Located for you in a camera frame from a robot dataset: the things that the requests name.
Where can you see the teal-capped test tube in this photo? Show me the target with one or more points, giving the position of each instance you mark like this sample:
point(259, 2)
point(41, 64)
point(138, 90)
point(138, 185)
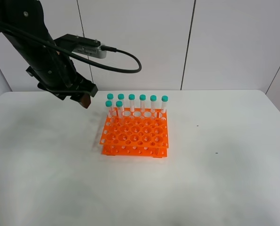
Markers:
point(120, 110)

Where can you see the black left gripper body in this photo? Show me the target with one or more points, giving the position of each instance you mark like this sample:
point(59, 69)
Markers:
point(60, 78)

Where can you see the second row left tube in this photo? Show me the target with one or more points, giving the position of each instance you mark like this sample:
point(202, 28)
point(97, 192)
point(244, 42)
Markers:
point(109, 106)

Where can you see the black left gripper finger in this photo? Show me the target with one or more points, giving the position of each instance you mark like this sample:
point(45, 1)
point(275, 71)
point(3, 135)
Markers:
point(84, 99)
point(83, 86)

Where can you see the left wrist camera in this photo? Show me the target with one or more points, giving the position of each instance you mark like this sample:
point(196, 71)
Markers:
point(85, 46)

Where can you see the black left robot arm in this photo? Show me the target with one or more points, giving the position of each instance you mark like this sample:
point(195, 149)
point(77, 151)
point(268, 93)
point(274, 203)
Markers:
point(22, 23)

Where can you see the orange test tube rack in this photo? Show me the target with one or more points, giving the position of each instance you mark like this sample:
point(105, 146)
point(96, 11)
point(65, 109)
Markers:
point(136, 134)

